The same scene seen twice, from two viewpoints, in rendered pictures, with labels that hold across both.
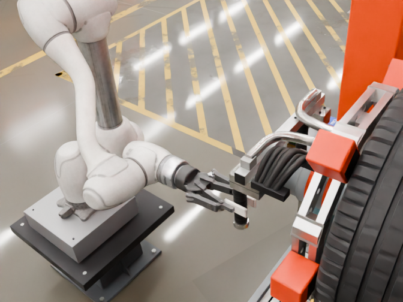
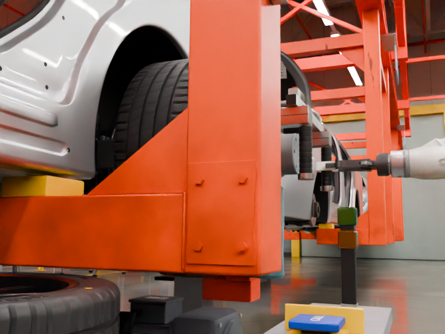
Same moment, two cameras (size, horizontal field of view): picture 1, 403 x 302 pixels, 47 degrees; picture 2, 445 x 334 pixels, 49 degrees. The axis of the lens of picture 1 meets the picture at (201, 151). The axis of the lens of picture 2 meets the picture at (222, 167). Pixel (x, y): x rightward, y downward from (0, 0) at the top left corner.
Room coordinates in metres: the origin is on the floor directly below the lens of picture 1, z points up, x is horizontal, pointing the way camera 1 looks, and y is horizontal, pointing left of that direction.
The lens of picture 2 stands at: (2.29, -0.97, 0.60)
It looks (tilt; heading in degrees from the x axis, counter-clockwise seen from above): 8 degrees up; 160
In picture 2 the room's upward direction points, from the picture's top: 1 degrees clockwise
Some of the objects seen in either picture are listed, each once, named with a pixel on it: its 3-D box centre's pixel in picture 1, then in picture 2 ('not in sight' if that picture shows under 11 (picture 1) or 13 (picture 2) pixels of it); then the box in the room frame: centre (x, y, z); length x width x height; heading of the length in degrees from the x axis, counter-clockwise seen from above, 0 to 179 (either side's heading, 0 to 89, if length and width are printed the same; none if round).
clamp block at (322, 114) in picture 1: (312, 114); (294, 116); (1.11, -0.34, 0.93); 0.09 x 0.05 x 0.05; 49
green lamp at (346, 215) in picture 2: not in sight; (347, 216); (1.37, -0.35, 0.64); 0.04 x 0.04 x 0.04; 49
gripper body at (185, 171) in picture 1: (194, 181); (374, 164); (0.97, 0.03, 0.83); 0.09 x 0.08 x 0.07; 49
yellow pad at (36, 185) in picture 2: not in sight; (44, 189); (0.99, -0.98, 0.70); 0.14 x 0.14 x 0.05; 49
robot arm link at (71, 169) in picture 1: (78, 168); not in sight; (1.42, 0.49, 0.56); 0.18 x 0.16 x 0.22; 133
